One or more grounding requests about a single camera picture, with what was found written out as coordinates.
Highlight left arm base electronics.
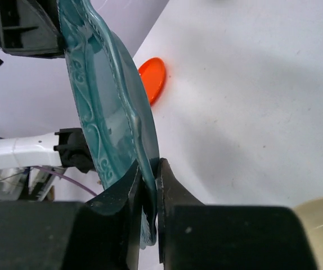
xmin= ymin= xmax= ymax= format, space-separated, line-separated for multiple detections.
xmin=0 ymin=132 xmax=55 ymax=202

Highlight teal scalloped ceramic plate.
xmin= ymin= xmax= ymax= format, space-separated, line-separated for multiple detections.
xmin=57 ymin=1 xmax=159 ymax=248

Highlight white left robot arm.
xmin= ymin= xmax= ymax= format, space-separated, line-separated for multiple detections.
xmin=0 ymin=1 xmax=95 ymax=173

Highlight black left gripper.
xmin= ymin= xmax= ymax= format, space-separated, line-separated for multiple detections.
xmin=0 ymin=1 xmax=65 ymax=66

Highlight orange plastic plate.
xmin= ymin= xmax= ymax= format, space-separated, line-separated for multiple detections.
xmin=138 ymin=57 xmax=167 ymax=106

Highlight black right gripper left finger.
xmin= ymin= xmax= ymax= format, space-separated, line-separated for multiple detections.
xmin=0 ymin=164 xmax=142 ymax=269

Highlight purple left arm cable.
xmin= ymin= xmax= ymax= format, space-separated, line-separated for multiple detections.
xmin=32 ymin=165 xmax=97 ymax=197

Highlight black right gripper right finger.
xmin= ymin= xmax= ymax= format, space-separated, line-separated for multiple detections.
xmin=156 ymin=158 xmax=317 ymax=269

